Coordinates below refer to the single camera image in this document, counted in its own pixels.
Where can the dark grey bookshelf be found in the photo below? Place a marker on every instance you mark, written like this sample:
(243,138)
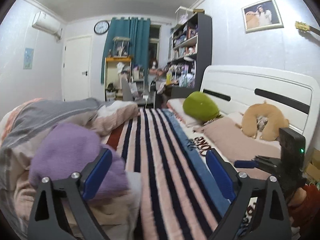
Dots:
(202,50)

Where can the cardboard box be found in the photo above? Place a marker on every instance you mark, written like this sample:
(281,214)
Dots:
(312,167)

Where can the dark desk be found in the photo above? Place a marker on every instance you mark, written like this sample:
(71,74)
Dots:
(170,92)

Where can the white frame box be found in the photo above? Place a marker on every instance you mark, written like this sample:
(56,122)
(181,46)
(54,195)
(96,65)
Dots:
(183,15)

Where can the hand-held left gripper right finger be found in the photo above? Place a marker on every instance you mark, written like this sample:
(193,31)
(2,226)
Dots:
(220,175)

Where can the round wall clock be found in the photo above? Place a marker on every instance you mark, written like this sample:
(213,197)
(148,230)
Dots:
(101,27)

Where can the striped bed sheet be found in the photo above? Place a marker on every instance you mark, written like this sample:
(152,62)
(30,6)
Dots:
(162,167)

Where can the person's right hand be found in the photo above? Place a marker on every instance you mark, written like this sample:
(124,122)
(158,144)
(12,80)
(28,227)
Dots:
(297,195)

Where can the pink pillow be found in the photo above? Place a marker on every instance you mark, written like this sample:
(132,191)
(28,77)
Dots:
(232,140)

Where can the person's right forearm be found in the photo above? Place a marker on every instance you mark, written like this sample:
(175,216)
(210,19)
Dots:
(307,211)

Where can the yellow bottle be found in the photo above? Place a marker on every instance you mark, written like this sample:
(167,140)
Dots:
(169,76)

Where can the white bed headboard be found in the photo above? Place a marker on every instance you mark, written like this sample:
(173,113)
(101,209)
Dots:
(250,80)

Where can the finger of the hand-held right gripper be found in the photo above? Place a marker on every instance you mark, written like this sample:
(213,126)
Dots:
(246,163)

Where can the small wall poster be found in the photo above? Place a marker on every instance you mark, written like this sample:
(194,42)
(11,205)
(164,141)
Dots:
(28,58)

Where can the small white cart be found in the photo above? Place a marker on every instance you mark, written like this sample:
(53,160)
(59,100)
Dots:
(138,80)

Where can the purple knit cardigan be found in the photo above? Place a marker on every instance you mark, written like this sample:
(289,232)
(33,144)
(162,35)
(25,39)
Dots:
(75,150)

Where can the window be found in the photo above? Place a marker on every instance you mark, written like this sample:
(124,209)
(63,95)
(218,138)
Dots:
(154,42)

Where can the white pillow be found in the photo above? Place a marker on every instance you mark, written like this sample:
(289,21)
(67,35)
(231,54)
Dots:
(177,107)

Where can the white door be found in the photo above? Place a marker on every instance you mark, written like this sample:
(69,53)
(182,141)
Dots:
(77,70)

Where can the cream fleece garment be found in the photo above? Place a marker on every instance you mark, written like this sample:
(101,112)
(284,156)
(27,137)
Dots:
(117,210)

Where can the guitar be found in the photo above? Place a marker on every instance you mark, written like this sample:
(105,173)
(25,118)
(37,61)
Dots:
(305,27)

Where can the green plush pillow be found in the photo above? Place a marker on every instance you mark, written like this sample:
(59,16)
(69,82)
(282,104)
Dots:
(200,106)

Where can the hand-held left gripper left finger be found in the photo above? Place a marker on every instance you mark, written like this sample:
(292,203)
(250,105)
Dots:
(97,172)

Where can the wig on mannequin head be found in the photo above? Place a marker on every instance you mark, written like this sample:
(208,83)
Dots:
(153,63)

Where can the small grey plush toy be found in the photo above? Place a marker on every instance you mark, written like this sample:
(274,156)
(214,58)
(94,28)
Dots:
(262,121)

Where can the tan bear neck pillow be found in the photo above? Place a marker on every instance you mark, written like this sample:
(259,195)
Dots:
(272,122)

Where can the grey chair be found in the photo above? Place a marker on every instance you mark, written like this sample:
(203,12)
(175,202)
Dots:
(127,92)

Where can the white air conditioner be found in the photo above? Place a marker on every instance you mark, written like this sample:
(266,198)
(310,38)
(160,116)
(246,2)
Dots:
(46,25)

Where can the grey and pink quilt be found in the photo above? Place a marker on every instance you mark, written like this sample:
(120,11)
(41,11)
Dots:
(50,115)

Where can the teal curtain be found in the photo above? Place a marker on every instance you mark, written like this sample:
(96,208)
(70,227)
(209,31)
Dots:
(127,45)

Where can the glass display case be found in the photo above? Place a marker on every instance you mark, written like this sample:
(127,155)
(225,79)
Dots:
(121,47)

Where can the yellow shelf unit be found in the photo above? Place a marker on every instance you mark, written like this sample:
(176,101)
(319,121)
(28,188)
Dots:
(112,77)

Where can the framed photo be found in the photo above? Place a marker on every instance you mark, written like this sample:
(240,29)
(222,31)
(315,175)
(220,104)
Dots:
(262,15)

